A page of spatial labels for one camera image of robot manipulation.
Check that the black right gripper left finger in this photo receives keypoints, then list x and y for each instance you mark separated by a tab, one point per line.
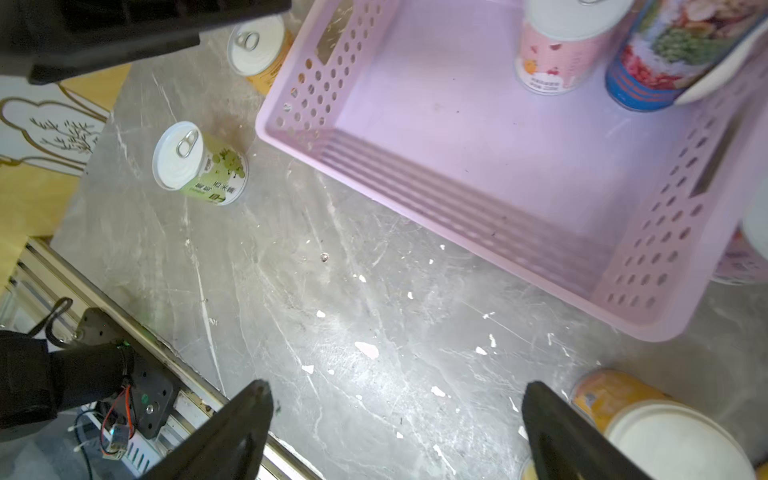
230	445

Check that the purple perforated plastic basket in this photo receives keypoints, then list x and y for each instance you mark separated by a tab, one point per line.
624	215

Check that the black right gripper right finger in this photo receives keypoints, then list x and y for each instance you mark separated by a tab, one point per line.
564	445

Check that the yellow can white lid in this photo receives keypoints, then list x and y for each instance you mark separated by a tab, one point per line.
665	438

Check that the pink can with pull tab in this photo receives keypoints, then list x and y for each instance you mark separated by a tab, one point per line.
744	261

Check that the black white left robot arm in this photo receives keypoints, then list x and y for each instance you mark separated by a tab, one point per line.
46	41

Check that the green label can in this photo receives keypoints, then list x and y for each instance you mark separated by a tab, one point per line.
201	166

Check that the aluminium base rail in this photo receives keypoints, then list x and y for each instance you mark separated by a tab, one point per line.
51	381

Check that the yellow pineapple can pull tab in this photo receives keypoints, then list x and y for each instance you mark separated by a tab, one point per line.
528	471

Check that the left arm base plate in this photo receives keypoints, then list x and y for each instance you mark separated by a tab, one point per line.
153	387

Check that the blue mixed congee can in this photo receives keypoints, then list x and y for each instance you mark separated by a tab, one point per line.
674	43

